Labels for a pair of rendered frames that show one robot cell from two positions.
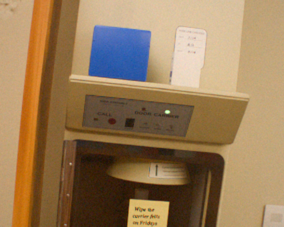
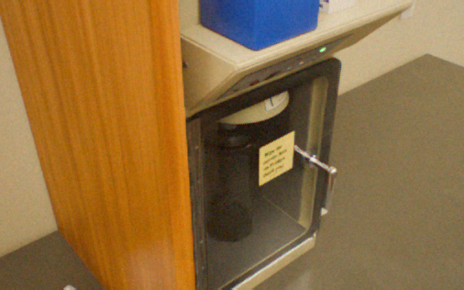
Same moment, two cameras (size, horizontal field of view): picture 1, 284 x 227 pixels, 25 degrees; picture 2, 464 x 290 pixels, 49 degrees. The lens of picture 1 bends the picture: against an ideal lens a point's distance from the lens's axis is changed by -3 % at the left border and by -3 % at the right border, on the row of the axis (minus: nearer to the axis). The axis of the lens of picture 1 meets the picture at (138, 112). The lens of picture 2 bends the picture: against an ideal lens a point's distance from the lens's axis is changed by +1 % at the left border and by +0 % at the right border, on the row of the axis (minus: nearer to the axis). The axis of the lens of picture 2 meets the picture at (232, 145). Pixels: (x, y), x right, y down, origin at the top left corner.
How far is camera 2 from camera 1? 0.86 m
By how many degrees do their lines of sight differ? 45
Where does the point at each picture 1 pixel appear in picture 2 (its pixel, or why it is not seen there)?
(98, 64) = (266, 30)
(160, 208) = (287, 141)
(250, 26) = not seen: outside the picture
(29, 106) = (173, 127)
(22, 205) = (184, 245)
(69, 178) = (197, 162)
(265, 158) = not seen: outside the picture
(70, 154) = (194, 137)
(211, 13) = not seen: outside the picture
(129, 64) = (301, 14)
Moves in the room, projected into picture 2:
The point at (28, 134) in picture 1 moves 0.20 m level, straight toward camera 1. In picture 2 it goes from (178, 163) to (319, 261)
